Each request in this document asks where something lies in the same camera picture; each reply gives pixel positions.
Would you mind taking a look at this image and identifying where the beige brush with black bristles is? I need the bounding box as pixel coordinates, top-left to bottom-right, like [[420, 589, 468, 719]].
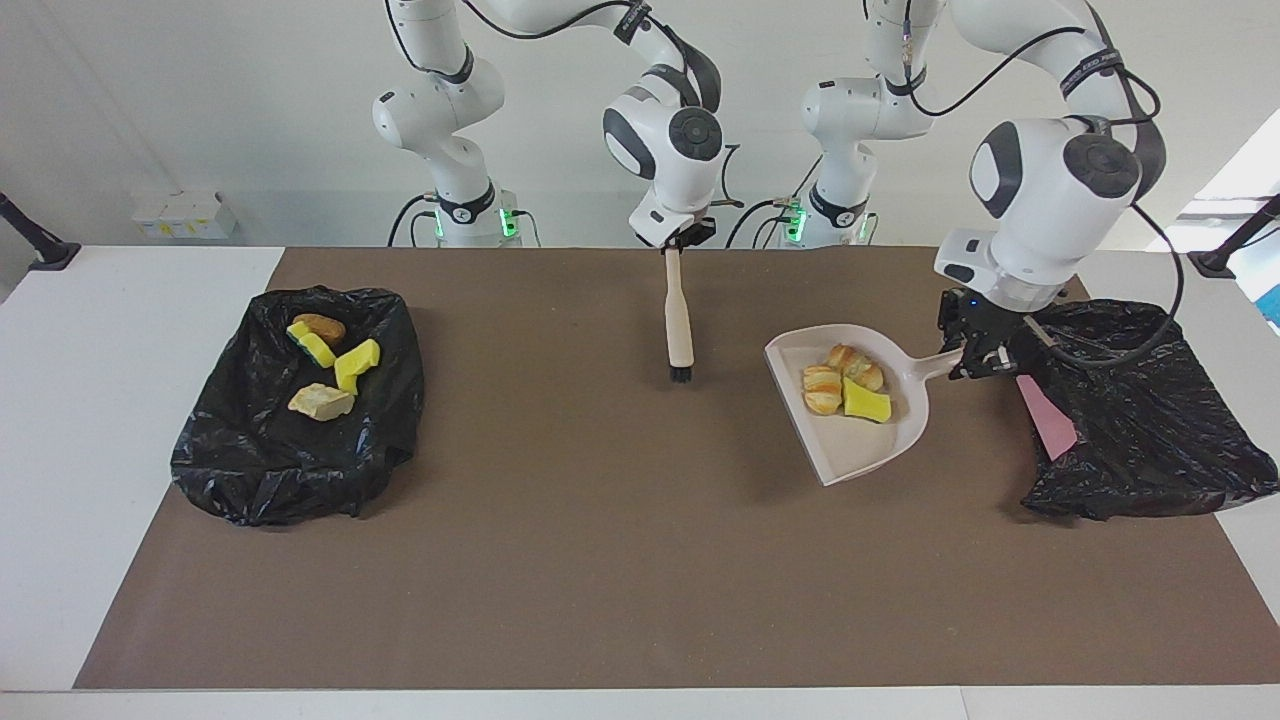
[[664, 246, 697, 386]]

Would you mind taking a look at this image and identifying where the small yellow sponge piece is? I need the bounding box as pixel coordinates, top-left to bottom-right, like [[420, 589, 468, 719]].
[[843, 377, 893, 424]]

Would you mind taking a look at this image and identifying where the beige crumbly chunk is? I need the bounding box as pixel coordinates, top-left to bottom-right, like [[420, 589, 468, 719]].
[[826, 344, 886, 392]]

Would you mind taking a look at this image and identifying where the beige plastic dustpan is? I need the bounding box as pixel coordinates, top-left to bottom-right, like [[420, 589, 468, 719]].
[[765, 323, 967, 488]]

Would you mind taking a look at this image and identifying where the orange striped bread chunk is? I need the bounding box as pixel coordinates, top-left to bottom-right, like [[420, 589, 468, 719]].
[[802, 365, 844, 416]]

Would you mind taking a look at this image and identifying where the yellow notched sponge piece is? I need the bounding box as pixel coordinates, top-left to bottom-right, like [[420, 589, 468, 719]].
[[334, 338, 382, 394]]

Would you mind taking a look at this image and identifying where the yellow wedge sponge piece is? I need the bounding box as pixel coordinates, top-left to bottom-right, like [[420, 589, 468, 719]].
[[287, 321, 337, 369]]

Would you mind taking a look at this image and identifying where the orange striped cone chunk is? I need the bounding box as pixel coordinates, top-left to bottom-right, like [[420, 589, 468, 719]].
[[288, 383, 356, 422]]

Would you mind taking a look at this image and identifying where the pink plastic bin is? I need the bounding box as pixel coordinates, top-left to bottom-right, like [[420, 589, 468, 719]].
[[1015, 374, 1079, 462]]

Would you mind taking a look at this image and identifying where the black bag lining pink bin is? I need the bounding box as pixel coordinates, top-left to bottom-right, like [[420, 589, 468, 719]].
[[1002, 298, 1280, 523]]

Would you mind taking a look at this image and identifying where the black trash bag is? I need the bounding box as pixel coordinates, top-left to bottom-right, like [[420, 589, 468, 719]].
[[168, 286, 426, 529]]

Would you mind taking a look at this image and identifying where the brown table mat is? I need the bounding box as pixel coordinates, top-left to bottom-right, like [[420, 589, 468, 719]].
[[72, 247, 1280, 691]]

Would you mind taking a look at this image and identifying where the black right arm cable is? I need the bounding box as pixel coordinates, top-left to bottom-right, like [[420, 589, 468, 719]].
[[385, 0, 746, 211]]

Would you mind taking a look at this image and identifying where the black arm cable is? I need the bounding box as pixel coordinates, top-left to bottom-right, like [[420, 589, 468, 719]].
[[900, 25, 1187, 369], [385, 0, 746, 211]]

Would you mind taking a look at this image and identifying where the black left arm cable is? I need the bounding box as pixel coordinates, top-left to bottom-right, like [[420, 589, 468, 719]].
[[900, 25, 1187, 369]]

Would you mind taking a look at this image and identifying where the black camera stand base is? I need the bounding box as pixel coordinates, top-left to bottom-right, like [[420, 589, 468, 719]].
[[1188, 193, 1280, 279], [0, 190, 81, 272]]

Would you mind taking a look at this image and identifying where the white wall outlet box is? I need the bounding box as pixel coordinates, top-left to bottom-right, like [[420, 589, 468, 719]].
[[132, 190, 238, 241]]

